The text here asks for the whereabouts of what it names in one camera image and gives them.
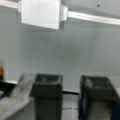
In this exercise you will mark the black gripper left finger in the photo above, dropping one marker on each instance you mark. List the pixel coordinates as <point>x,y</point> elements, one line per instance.
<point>47,93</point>

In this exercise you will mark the orange small object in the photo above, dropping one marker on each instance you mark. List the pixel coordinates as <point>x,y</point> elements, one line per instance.
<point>1,73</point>

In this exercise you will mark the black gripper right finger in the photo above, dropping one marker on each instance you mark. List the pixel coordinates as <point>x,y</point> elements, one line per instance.
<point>99,98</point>

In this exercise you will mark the white label tag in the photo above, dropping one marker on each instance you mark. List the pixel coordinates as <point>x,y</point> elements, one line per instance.
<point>43,13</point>

